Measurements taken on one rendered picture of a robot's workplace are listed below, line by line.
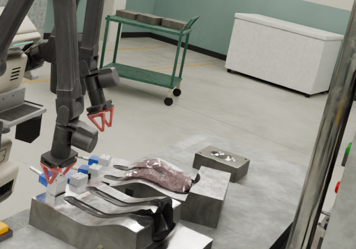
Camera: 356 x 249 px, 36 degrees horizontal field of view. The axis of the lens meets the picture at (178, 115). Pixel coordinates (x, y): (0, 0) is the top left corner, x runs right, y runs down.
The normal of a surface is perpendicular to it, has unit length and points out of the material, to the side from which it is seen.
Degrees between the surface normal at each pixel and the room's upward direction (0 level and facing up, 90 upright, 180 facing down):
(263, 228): 0
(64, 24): 90
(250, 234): 0
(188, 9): 90
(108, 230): 90
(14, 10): 91
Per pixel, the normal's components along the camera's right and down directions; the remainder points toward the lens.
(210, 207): -0.20, 0.25
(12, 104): 0.94, 0.26
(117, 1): 0.80, 0.31
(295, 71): -0.58, 0.13
